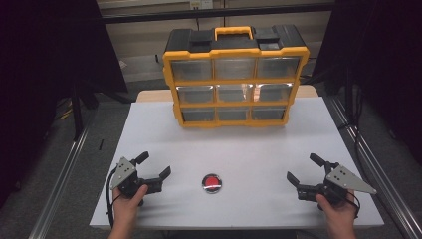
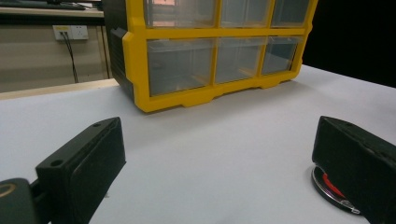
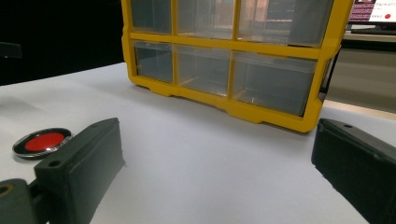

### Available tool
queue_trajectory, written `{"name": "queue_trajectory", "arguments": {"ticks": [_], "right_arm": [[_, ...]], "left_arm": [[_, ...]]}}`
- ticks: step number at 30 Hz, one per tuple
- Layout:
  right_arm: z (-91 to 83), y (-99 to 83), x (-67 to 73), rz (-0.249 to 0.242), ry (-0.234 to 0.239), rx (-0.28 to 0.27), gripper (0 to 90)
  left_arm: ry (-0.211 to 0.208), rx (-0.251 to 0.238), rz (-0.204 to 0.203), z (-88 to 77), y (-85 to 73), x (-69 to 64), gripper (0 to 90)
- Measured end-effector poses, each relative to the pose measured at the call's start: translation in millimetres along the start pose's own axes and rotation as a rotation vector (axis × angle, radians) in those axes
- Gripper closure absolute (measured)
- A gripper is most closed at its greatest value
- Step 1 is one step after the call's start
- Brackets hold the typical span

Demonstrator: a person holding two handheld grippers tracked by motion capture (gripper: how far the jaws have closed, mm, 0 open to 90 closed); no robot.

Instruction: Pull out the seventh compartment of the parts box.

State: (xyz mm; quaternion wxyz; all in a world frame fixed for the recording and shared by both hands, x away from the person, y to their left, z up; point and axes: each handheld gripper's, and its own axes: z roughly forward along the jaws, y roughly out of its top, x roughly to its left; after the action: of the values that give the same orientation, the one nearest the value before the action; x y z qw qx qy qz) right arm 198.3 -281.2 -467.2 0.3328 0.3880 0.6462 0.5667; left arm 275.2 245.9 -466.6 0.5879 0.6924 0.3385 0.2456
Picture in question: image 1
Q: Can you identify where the grid of clear drawers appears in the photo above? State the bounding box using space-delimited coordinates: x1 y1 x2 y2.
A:
169 56 303 122

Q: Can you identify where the white wall socket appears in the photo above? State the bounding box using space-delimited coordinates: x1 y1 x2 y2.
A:
189 0 214 10

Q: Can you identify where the black metal stand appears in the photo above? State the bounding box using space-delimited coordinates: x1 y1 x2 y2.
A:
69 76 133 142

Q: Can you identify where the right hand-held gripper cable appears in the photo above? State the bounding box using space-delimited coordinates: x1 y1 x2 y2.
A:
346 188 361 220

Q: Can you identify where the person's right hand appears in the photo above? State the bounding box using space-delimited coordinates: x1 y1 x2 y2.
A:
315 190 359 228

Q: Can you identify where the aluminium floor rail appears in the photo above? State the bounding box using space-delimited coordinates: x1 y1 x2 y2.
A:
326 96 422 239
28 125 91 239

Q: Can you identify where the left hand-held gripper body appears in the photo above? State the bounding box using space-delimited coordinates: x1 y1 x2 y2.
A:
109 156 148 199

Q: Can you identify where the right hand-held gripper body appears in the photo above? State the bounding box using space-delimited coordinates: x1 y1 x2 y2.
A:
316 164 378 204

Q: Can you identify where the clear plastic drawer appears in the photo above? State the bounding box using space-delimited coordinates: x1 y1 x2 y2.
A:
180 107 216 122

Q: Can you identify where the yellow floor cable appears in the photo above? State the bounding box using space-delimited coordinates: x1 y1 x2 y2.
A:
59 99 75 120

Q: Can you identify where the black horizontal bar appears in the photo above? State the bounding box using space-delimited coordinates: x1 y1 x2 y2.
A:
99 2 336 24

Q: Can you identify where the black curtain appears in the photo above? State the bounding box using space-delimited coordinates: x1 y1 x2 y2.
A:
0 0 128 207
312 0 422 163

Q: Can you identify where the red round metal tin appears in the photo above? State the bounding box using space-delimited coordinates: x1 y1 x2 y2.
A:
201 172 223 195

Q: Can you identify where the yellow black drawer organizer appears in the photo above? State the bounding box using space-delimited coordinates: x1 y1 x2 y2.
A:
161 24 311 129

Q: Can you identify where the black floor cable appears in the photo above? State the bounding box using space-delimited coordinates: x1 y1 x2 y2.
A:
337 86 366 167

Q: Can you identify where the person's left hand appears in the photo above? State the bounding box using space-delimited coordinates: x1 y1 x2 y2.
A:
111 184 149 227

